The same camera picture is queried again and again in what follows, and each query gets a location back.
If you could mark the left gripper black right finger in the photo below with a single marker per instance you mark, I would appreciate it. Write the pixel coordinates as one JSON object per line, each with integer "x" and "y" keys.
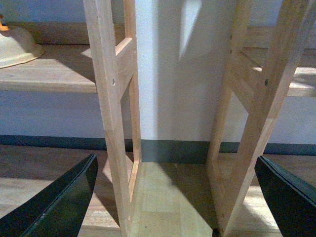
{"x": 291, "y": 200}

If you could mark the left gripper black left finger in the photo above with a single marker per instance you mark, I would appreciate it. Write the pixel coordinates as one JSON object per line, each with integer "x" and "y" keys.
{"x": 59, "y": 209}

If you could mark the right wooden shelf unit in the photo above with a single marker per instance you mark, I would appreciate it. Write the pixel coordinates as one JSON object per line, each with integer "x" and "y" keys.
{"x": 262, "y": 89}

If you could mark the wooden shelf unit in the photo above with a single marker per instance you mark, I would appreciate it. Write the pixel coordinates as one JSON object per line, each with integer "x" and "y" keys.
{"x": 115, "y": 72}
{"x": 262, "y": 89}

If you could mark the left wooden shelf unit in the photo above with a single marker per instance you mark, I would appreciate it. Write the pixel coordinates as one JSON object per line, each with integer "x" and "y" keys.
{"x": 115, "y": 72}

